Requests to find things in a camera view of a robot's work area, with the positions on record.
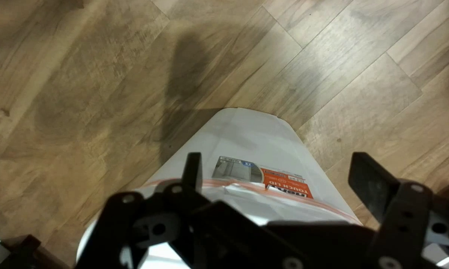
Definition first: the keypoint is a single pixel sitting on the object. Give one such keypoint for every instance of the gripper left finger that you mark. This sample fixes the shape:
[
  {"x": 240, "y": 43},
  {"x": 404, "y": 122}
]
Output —
[{"x": 116, "y": 228}]

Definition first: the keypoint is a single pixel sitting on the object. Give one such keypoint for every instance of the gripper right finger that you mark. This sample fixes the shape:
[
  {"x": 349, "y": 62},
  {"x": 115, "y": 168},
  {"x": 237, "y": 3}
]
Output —
[{"x": 403, "y": 209}]

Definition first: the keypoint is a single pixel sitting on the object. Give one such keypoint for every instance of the white touch-lid trash bin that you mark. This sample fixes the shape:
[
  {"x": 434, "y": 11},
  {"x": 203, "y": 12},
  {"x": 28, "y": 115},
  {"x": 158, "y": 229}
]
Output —
[{"x": 254, "y": 164}]

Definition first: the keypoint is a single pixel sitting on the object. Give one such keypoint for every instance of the dark wooden furniture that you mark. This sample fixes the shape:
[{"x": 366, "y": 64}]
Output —
[{"x": 22, "y": 254}]

